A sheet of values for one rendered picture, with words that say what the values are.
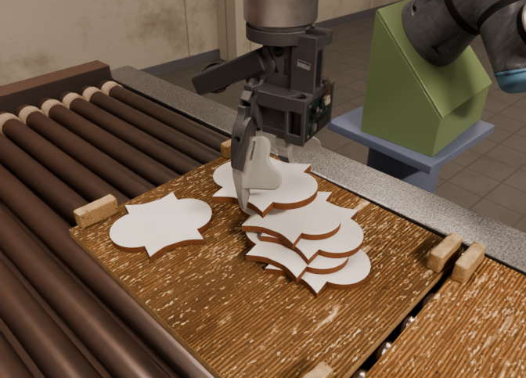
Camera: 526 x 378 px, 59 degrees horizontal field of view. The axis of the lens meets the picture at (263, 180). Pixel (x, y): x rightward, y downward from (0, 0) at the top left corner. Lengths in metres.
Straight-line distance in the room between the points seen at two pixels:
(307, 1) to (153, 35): 3.38
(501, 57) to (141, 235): 0.64
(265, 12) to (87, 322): 0.39
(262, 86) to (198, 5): 3.50
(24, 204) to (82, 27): 2.81
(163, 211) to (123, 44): 3.08
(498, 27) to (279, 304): 0.60
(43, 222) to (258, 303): 0.36
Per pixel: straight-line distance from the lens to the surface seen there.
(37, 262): 0.69
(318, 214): 0.61
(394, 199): 0.78
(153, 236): 0.64
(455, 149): 1.05
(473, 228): 0.75
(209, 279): 0.59
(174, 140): 0.93
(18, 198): 0.84
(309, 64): 0.48
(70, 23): 3.53
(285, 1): 0.46
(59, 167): 0.91
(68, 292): 0.64
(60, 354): 0.58
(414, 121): 0.99
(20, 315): 0.63
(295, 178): 0.59
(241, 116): 0.51
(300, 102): 0.48
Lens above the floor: 1.35
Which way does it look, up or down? 33 degrees down
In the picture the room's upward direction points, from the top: straight up
